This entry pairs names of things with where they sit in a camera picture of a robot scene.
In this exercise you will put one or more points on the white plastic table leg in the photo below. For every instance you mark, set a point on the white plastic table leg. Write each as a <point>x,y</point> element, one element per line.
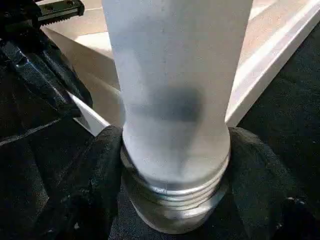
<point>175,75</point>

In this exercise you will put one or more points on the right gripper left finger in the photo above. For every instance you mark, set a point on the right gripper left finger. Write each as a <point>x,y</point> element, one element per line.
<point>95,180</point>

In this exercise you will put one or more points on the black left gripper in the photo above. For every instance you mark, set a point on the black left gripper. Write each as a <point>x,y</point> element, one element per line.
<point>37,11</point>

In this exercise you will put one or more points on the white plastic table top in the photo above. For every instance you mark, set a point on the white plastic table top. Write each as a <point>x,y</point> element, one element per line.
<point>262,62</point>

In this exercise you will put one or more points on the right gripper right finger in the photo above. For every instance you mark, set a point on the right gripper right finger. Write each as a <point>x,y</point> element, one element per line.
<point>265,195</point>

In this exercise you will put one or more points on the black plastic mat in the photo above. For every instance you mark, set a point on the black plastic mat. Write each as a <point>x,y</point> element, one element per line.
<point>287,112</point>

